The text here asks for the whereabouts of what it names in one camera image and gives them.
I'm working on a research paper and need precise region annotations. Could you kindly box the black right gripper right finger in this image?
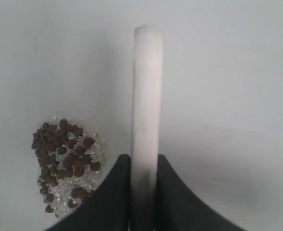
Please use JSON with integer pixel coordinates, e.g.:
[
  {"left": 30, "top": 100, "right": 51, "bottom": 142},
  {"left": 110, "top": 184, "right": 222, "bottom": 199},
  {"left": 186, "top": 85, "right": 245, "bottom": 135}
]
[{"left": 154, "top": 154, "right": 243, "bottom": 231}]

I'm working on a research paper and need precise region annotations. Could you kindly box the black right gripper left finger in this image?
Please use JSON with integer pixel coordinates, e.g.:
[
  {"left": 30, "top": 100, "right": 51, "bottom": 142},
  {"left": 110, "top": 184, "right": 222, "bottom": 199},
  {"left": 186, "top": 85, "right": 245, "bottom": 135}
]
[{"left": 48, "top": 154, "right": 131, "bottom": 231}]

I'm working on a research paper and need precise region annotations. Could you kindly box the wooden paint brush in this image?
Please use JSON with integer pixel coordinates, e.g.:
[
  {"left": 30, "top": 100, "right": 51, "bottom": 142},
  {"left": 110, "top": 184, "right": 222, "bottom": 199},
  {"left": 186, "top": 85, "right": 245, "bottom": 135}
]
[{"left": 130, "top": 26, "right": 163, "bottom": 231}]

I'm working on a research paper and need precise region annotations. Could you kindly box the pile of rice and beans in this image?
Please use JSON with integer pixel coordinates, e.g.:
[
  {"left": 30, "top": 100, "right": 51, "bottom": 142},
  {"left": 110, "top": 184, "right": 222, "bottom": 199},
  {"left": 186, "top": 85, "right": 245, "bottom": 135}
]
[{"left": 31, "top": 117, "right": 109, "bottom": 219}]

